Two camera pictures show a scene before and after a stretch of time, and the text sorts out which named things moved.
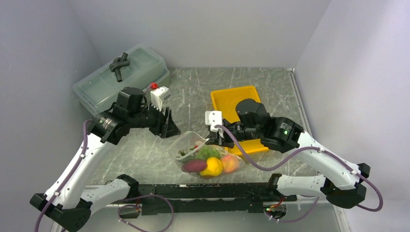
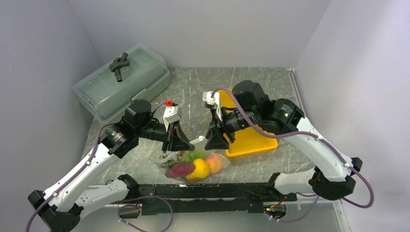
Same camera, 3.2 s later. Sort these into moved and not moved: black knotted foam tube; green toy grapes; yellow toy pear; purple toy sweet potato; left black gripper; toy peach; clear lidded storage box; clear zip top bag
Moved: left black gripper; purple toy sweet potato; yellow toy pear; green toy grapes; clear zip top bag; toy peach
Not moved: clear lidded storage box; black knotted foam tube
